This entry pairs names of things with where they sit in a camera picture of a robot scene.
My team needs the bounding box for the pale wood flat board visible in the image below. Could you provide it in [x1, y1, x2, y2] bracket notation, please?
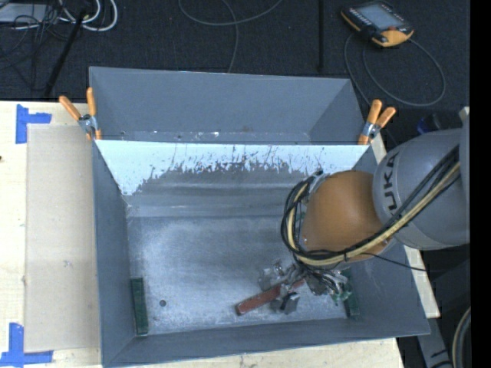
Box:
[23, 123, 102, 354]

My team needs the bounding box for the dark green flat block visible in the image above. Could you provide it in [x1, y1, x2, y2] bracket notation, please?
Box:
[340, 269, 362, 320]
[129, 277, 150, 337]

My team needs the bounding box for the grey metal bin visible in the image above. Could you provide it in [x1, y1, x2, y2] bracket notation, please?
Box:
[87, 66, 432, 368]

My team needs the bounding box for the red-brown flat block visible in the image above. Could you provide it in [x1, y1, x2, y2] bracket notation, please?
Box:
[234, 281, 308, 317]

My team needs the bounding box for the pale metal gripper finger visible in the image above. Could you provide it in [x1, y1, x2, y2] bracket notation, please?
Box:
[269, 287, 302, 316]
[258, 259, 296, 292]

